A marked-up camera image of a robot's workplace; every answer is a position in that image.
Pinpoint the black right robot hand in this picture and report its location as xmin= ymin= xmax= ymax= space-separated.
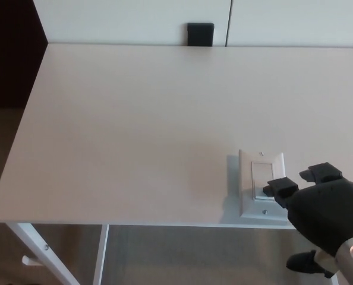
xmin=261 ymin=162 xmax=353 ymax=279

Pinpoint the white switch rocker button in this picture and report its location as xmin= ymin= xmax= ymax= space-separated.
xmin=250 ymin=161 xmax=275 ymax=200

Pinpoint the white cabinet door panel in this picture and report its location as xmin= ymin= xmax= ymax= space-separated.
xmin=33 ymin=0 xmax=233 ymax=47
xmin=225 ymin=0 xmax=353 ymax=49

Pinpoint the dark brown partition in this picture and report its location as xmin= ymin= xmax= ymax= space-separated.
xmin=0 ymin=0 xmax=49 ymax=110

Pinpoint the white light switch plate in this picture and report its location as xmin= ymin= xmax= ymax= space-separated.
xmin=238 ymin=148 xmax=288 ymax=222

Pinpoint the black wall box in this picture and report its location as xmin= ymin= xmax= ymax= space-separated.
xmin=187 ymin=22 xmax=215 ymax=48

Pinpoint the white table leg frame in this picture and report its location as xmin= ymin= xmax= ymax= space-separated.
xmin=5 ymin=222 xmax=110 ymax=285

